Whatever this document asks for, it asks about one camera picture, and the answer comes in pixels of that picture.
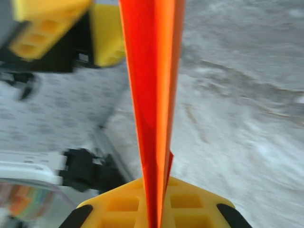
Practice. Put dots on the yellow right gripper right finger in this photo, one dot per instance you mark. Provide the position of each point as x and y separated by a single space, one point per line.
190 206

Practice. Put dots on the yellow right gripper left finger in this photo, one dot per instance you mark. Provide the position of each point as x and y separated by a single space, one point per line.
118 206

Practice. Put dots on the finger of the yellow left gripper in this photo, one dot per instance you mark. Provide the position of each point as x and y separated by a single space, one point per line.
107 35
45 28

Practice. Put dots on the orange paper sheet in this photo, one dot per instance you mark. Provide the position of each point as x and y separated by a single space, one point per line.
152 71

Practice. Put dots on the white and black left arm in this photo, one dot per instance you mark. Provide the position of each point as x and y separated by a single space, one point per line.
78 166

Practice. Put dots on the multicoloured paper stack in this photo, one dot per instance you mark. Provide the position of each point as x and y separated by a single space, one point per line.
23 204

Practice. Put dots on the aluminium side rail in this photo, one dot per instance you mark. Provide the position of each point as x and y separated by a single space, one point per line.
114 152

